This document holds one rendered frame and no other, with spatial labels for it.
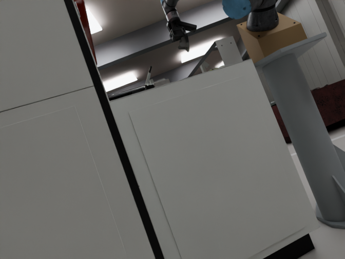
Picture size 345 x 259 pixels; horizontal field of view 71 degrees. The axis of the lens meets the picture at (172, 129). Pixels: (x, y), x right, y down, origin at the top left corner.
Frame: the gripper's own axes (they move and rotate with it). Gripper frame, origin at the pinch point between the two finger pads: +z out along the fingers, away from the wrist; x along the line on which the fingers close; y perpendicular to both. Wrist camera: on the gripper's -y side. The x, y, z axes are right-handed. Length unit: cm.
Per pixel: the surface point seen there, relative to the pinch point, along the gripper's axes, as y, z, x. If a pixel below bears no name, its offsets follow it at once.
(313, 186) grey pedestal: -19, 92, 33
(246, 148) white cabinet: 14, 63, 47
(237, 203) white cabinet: 25, 80, 47
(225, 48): 2.1, 19.4, 40.1
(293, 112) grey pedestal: -20, 56, 38
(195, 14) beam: -173, -178, -288
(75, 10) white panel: 59, 6, 66
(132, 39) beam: -44, -177, -323
